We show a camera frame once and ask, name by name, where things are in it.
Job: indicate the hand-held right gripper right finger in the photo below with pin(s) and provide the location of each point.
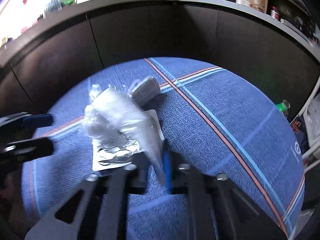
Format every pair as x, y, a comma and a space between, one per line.
167, 170

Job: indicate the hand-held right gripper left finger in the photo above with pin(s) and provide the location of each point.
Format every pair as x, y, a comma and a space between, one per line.
141, 170

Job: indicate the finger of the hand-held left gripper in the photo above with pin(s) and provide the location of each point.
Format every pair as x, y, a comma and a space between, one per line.
32, 147
35, 121

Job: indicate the clear plastic wrapper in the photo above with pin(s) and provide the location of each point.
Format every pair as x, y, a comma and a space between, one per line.
120, 115

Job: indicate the silver blister pack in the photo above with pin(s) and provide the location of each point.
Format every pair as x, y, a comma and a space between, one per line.
112, 158

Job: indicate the blue plaid tablecloth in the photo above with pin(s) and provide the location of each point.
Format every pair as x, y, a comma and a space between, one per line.
225, 120

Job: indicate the grey paper cupcake liner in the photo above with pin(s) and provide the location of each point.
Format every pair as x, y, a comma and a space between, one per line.
146, 90

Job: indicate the green thermos flask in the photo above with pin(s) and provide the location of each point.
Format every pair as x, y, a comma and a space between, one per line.
282, 106

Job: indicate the dark blue sack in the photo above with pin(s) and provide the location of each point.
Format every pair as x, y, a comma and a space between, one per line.
298, 130

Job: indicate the white storage rack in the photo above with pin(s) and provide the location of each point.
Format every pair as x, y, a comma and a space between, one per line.
306, 155

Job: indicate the dark kitchen base cabinet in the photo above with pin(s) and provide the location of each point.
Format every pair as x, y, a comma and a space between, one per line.
150, 30

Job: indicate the white plastic bags bundle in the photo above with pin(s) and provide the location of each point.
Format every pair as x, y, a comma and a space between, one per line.
313, 122

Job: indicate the red lid jar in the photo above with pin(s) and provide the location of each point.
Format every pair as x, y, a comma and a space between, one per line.
275, 12

